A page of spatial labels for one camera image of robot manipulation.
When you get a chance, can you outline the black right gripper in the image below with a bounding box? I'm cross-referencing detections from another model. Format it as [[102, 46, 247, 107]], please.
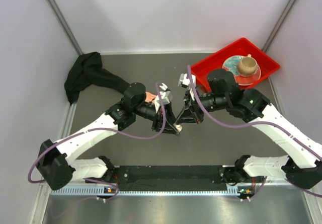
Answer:
[[176, 88, 228, 124]]

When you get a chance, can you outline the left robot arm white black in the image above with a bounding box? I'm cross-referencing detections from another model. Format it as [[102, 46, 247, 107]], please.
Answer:
[[36, 83, 182, 191]]

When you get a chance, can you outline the mannequin hand with long nails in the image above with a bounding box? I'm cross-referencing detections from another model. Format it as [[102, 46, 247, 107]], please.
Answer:
[[145, 92, 156, 104]]

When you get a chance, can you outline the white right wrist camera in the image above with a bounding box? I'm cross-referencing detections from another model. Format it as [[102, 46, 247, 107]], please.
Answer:
[[178, 73, 196, 100]]

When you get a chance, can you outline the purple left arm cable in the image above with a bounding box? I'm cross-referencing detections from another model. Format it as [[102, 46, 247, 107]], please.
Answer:
[[27, 82, 168, 202]]

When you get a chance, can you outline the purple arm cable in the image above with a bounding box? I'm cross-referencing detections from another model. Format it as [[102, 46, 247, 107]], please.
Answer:
[[186, 64, 322, 201], [27, 82, 168, 202]]

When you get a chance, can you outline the beige nail polish bottle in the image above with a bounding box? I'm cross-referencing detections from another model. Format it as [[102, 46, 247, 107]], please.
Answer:
[[174, 124, 182, 132]]

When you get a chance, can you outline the black sleeve cloth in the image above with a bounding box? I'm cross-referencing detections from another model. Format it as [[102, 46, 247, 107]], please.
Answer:
[[64, 52, 130, 104]]

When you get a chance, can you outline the red plastic tray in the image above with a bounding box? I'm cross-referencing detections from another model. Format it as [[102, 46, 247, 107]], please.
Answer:
[[191, 38, 280, 92]]

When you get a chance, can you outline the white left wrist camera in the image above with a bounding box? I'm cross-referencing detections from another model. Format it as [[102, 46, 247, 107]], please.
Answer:
[[154, 83, 173, 113]]

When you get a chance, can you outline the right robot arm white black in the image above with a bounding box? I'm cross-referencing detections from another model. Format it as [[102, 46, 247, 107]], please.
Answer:
[[177, 68, 321, 190]]

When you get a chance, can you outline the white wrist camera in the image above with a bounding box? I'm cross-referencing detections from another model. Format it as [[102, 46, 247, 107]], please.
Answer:
[[154, 83, 173, 113], [178, 73, 196, 100]]

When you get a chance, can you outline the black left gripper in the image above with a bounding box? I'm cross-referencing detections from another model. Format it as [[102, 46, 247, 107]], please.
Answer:
[[133, 101, 182, 135]]

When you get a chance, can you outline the beige ceramic cup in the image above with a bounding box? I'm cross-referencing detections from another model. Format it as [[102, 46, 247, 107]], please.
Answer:
[[237, 54, 258, 77]]

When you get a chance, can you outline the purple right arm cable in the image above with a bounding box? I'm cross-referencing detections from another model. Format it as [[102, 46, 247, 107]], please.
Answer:
[[186, 64, 322, 201]]

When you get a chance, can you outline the red and teal plate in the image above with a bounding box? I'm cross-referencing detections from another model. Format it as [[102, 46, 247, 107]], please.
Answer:
[[222, 55, 262, 86]]

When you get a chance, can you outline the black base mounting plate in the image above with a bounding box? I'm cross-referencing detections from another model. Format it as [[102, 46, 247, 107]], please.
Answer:
[[97, 165, 253, 191]]

